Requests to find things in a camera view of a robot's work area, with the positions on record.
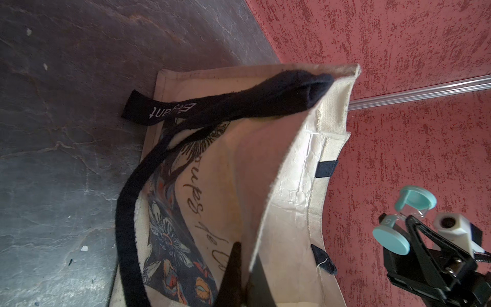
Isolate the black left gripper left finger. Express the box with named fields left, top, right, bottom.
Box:
left=214, top=242, right=242, bottom=307

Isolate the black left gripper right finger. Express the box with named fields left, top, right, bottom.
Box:
left=247, top=256, right=276, bottom=307

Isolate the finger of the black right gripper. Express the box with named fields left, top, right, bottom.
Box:
left=405, top=216, right=468, bottom=286
left=377, top=214, right=448, bottom=304

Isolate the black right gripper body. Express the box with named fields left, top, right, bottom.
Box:
left=433, top=249, right=490, bottom=306

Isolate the cream canvas tote bag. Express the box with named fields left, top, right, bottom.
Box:
left=110, top=64, right=361, bottom=306

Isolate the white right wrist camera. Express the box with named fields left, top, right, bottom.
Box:
left=433, top=212, right=485, bottom=257

